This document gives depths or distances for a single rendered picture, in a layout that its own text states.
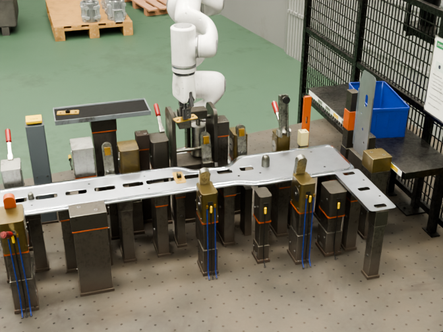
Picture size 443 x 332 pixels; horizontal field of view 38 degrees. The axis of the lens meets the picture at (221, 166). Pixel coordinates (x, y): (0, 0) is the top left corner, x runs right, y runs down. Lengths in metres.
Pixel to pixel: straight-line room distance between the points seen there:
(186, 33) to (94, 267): 0.85
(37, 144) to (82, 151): 0.25
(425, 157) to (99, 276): 1.29
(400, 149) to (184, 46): 0.97
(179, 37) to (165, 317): 0.93
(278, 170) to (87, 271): 0.79
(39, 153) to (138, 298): 0.71
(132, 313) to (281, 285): 0.53
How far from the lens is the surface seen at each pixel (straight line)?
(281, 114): 2.55
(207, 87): 2.75
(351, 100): 2.65
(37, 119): 2.54
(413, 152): 2.59
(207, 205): 2.19
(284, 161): 2.49
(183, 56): 2.16
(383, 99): 2.92
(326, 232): 2.44
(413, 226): 2.74
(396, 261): 2.52
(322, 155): 2.55
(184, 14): 2.27
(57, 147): 4.99
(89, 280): 2.29
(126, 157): 2.42
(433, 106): 2.63
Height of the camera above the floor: 2.15
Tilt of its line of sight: 28 degrees down
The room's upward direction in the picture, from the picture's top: straight up
